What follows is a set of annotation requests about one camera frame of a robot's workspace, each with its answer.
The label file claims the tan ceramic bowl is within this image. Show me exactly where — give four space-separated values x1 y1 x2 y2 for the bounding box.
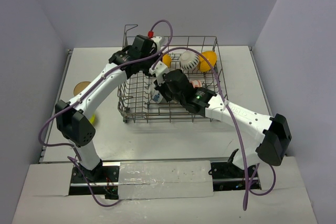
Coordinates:
73 81 90 96

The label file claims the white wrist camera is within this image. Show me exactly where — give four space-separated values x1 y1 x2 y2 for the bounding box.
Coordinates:
151 36 166 51
149 61 170 86

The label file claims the small orange plastic bowl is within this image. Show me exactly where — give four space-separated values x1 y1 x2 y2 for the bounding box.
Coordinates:
162 54 172 68

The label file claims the white striped ceramic bowl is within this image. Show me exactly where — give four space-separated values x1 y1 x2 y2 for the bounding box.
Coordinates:
179 51 200 71

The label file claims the clear plastic tape sheet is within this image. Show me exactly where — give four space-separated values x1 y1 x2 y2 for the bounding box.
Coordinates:
118 161 214 200

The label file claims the blue floral ceramic bowl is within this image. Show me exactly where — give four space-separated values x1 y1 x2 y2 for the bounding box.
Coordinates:
149 84 163 103

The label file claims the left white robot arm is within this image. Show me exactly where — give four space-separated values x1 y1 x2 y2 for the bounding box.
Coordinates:
55 35 165 182

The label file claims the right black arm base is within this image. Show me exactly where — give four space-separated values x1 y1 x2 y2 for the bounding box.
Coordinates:
208 157 246 191

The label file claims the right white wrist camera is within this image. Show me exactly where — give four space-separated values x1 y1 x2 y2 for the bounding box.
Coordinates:
149 61 170 86

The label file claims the red patterned white bowl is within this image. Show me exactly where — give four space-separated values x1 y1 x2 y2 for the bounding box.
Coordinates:
190 79 203 88

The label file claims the grey wire dish rack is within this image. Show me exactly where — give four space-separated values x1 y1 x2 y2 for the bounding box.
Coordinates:
117 35 228 123

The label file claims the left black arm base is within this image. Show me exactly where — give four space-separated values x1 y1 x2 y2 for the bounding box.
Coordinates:
69 162 120 200

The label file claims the large orange plastic bowl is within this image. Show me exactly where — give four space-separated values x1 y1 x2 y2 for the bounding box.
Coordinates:
198 51 217 72

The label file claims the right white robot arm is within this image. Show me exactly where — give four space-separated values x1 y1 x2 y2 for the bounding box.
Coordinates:
150 69 292 177

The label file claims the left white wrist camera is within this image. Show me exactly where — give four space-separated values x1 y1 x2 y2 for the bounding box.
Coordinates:
151 36 166 51

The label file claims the lime green plastic bowl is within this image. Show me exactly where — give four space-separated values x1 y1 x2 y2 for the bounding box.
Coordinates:
89 114 96 125

